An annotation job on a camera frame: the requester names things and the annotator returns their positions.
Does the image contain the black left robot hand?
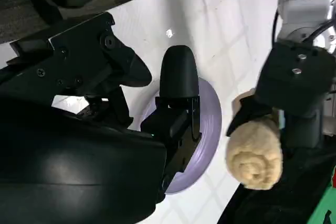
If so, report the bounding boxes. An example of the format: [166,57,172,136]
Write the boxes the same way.
[226,39,336,149]

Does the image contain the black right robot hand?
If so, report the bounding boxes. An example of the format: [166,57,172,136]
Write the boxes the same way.
[0,11,202,224]

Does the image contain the beige towel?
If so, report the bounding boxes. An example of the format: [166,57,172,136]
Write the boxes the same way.
[226,90,284,190]

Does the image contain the lilac plate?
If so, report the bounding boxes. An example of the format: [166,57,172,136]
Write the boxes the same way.
[131,77,223,196]

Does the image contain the green cloth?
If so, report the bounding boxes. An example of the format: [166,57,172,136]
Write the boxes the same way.
[322,165,336,224]

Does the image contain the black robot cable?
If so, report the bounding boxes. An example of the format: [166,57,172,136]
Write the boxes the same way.
[301,20,336,42]
[270,8,279,44]

